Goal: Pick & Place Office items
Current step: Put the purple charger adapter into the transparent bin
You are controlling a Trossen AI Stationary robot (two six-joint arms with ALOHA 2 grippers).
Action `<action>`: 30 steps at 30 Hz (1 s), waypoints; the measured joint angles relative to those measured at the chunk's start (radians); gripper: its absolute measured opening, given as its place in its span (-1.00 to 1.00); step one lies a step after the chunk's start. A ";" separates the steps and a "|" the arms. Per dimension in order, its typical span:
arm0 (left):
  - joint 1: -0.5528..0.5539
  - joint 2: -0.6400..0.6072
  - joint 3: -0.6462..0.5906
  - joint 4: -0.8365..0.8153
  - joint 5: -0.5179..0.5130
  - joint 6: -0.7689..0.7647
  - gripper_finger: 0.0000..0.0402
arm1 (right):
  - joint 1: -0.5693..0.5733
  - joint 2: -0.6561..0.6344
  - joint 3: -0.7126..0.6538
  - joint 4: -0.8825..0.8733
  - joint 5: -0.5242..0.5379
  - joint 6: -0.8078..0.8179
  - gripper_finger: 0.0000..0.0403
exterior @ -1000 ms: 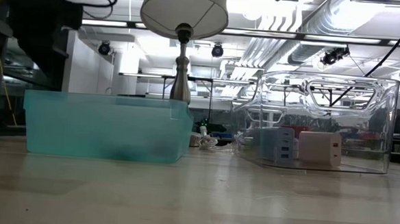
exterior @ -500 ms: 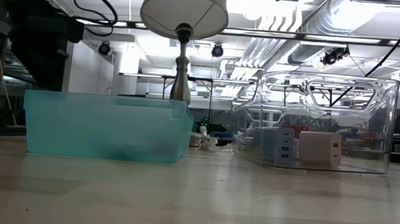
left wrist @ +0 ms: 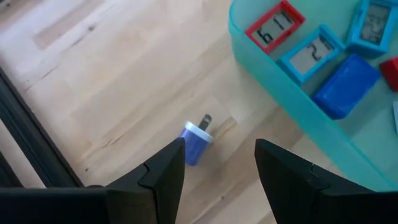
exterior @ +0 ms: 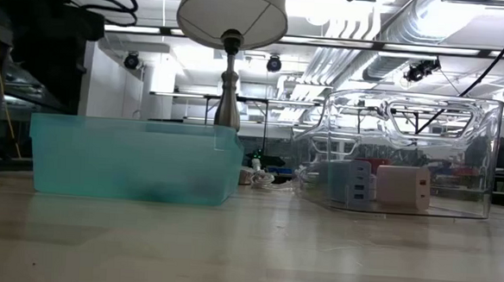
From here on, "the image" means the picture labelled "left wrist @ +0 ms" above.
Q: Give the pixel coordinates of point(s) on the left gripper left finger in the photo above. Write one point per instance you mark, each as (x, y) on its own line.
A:
(133, 196)

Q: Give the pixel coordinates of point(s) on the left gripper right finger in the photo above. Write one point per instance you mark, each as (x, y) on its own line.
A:
(304, 196)

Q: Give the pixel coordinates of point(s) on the small purple wall charger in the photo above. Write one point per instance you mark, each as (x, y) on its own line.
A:
(196, 146)

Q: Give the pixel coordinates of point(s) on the dark blue digital clock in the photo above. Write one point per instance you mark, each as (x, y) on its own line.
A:
(345, 87)

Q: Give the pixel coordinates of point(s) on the teal digital clock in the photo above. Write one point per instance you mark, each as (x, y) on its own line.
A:
(311, 54)
(373, 28)

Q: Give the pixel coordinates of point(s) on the red digital clock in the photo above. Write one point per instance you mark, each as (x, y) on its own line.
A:
(273, 28)
(391, 73)

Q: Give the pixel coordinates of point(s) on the green translucent plastic bin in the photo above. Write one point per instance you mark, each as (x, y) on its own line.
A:
(295, 105)

